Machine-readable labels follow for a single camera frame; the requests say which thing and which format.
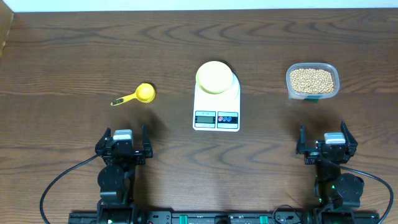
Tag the white digital kitchen scale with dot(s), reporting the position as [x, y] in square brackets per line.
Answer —
[219, 112]

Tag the yellow measuring scoop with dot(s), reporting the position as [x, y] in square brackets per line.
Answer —
[144, 93]

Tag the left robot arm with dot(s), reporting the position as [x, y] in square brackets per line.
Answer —
[117, 179]

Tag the pale yellow bowl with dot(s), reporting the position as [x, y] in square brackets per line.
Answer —
[214, 77]

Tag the clear plastic container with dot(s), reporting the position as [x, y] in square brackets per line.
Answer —
[315, 97]

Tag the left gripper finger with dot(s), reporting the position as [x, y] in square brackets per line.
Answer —
[147, 146]
[101, 144]

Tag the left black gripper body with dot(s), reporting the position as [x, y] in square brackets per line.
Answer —
[139, 159]

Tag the soybeans in container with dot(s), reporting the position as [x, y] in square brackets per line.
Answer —
[312, 81]

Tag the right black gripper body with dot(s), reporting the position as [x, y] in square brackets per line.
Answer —
[311, 156]

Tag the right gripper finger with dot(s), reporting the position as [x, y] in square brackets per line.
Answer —
[301, 143]
[351, 143]

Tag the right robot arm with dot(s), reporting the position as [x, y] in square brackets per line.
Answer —
[339, 194]

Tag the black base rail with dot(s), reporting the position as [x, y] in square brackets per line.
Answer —
[166, 217]

